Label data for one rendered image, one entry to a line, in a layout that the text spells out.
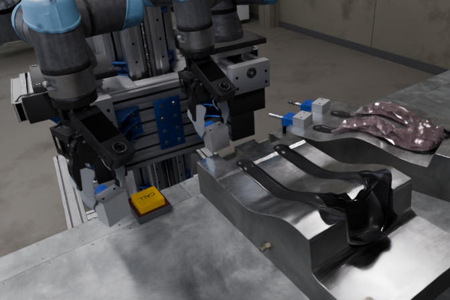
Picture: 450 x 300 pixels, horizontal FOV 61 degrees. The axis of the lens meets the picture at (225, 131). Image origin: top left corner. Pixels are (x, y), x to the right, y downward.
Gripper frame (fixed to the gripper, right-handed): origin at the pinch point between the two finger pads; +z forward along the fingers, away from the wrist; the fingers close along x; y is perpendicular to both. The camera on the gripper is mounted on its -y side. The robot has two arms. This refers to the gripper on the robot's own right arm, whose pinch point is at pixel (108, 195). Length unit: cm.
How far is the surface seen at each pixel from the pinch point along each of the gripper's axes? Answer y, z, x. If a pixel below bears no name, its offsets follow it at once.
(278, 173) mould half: -16.8, 6.5, -31.4
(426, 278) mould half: -50, 9, -23
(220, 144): -1.5, 3.3, -29.9
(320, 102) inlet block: -7, 7, -70
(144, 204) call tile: 4.9, 11.3, -10.4
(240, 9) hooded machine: 319, 73, -441
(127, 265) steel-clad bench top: -2.9, 15.0, 1.3
